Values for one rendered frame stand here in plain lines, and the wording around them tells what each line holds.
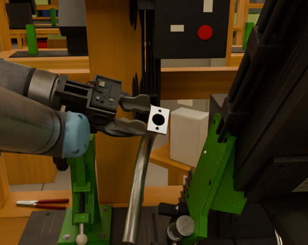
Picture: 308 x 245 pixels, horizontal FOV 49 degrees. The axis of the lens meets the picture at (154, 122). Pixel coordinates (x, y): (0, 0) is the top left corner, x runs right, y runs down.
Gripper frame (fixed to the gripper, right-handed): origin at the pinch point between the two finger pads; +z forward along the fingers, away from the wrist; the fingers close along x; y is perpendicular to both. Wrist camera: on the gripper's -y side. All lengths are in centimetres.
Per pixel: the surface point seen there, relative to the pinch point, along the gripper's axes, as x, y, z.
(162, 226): -16.2, -30.2, 12.8
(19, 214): -19, -48, -26
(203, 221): -18.0, 1.7, 12.0
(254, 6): 516, -450, 257
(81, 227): -20.8, -24.2, -8.7
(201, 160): -5.5, -0.8, 11.4
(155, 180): 41, -210, 49
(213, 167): -8.7, 6.5, 11.3
